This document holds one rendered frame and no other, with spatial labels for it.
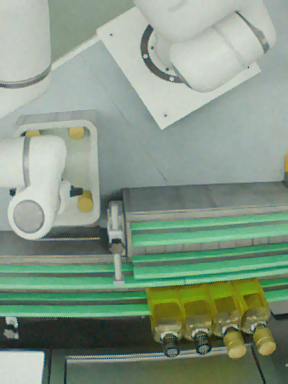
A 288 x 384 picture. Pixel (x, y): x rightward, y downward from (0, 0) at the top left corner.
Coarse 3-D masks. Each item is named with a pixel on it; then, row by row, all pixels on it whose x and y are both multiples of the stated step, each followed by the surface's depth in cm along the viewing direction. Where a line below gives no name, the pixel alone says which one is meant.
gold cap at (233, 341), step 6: (228, 336) 91; (234, 336) 91; (240, 336) 91; (228, 342) 90; (234, 342) 89; (240, 342) 89; (228, 348) 89; (234, 348) 88; (240, 348) 88; (234, 354) 89; (240, 354) 89
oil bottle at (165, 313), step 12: (156, 288) 105; (168, 288) 105; (156, 300) 101; (168, 300) 101; (156, 312) 97; (168, 312) 97; (180, 312) 97; (156, 324) 95; (168, 324) 94; (180, 324) 95; (156, 336) 95; (180, 336) 95
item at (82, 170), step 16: (32, 128) 102; (48, 128) 103; (64, 128) 110; (80, 144) 112; (96, 144) 105; (80, 160) 113; (96, 160) 106; (64, 176) 115; (80, 176) 115; (96, 176) 108; (96, 192) 109; (96, 208) 110; (64, 224) 111; (80, 224) 112
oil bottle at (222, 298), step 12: (216, 288) 104; (228, 288) 104; (216, 300) 100; (228, 300) 100; (216, 312) 96; (228, 312) 96; (240, 312) 96; (216, 324) 96; (228, 324) 95; (240, 324) 95
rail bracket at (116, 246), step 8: (112, 208) 97; (112, 216) 98; (120, 216) 104; (112, 224) 99; (120, 224) 105; (112, 232) 98; (120, 232) 99; (112, 240) 95; (120, 240) 95; (112, 248) 95; (120, 248) 95; (120, 264) 102; (120, 272) 103; (120, 280) 103
